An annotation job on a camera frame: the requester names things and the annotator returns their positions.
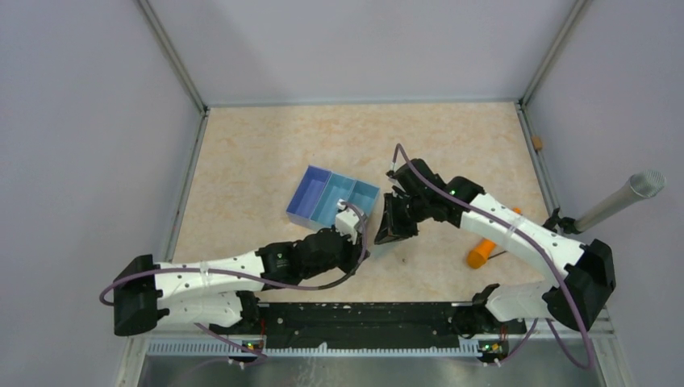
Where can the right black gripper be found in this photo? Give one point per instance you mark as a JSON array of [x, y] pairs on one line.
[[401, 231]]

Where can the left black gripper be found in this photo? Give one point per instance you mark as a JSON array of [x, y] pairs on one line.
[[354, 253]]

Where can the blue three-compartment box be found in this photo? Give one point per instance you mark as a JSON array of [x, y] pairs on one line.
[[314, 202]]

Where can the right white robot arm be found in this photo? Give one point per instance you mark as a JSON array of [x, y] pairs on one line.
[[578, 278]]

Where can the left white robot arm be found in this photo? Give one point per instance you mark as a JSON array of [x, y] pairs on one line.
[[147, 295]]

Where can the orange cylindrical object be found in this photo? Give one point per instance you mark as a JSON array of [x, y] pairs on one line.
[[485, 251]]

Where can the small tan block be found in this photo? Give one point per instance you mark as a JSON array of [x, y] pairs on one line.
[[537, 143]]

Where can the silver microphone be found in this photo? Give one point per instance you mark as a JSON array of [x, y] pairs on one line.
[[639, 187]]

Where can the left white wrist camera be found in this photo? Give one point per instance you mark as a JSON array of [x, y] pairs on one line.
[[349, 221]]

